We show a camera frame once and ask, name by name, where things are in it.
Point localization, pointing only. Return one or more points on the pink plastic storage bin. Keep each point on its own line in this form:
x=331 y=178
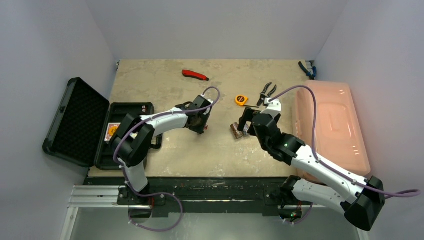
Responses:
x=327 y=109

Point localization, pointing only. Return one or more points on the red playing card deck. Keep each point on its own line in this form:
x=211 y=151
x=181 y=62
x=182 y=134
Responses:
x=106 y=139

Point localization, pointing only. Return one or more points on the blue handled pliers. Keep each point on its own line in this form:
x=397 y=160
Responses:
x=310 y=73

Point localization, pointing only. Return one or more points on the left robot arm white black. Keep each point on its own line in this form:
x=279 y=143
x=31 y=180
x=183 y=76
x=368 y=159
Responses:
x=132 y=140

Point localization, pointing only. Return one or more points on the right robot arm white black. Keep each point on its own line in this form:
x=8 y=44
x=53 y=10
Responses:
x=359 y=199

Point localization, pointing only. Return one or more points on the black poker set case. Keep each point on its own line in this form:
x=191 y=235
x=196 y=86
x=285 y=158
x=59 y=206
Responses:
x=77 y=132

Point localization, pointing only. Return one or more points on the brown black poker chip stack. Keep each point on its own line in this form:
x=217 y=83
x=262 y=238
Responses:
x=236 y=133

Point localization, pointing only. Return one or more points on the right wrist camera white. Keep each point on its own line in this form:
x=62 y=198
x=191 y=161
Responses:
x=273 y=107

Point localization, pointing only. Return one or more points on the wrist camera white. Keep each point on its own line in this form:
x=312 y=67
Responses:
x=207 y=103
x=273 y=107

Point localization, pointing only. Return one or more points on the yellow big blind button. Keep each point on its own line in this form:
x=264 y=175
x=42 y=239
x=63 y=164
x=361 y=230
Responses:
x=111 y=131

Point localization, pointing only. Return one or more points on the brown blue poker chip stack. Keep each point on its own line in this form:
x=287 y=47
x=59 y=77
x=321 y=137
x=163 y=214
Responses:
x=246 y=130

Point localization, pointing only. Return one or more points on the black handled pliers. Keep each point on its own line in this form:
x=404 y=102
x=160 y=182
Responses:
x=266 y=93

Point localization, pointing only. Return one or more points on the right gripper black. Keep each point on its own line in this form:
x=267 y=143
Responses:
x=247 y=116

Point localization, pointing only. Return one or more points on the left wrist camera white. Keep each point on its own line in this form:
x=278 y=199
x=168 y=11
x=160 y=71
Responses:
x=207 y=103

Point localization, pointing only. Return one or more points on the aluminium frame rail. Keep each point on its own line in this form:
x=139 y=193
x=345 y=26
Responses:
x=92 y=197

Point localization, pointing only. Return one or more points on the red utility knife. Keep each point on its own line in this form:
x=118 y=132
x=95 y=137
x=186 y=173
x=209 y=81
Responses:
x=195 y=75

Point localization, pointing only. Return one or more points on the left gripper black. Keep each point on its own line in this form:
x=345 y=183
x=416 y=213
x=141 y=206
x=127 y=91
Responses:
x=200 y=129

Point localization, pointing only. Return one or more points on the yellow tape measure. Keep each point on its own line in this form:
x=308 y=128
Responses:
x=241 y=100

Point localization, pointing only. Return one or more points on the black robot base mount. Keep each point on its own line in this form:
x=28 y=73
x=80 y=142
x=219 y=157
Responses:
x=207 y=195

